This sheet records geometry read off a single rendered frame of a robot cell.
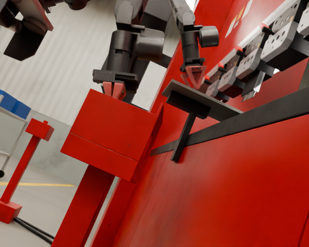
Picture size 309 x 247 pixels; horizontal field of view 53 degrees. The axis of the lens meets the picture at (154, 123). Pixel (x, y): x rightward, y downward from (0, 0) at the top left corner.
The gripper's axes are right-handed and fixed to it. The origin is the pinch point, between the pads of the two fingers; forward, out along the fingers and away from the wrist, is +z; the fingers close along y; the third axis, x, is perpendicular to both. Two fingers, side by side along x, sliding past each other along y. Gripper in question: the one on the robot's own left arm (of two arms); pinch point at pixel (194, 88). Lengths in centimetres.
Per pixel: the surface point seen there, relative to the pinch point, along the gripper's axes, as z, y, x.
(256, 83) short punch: 0.2, -3.6, -20.6
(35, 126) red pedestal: -14, 155, 87
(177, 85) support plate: 0.2, -7.3, 7.8
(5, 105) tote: -61, 284, 148
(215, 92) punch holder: -6.3, 36.9, -20.9
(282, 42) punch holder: -6.7, -22.2, -20.4
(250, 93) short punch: 3.1, -0.3, -19.7
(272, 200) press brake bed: 30, -64, 11
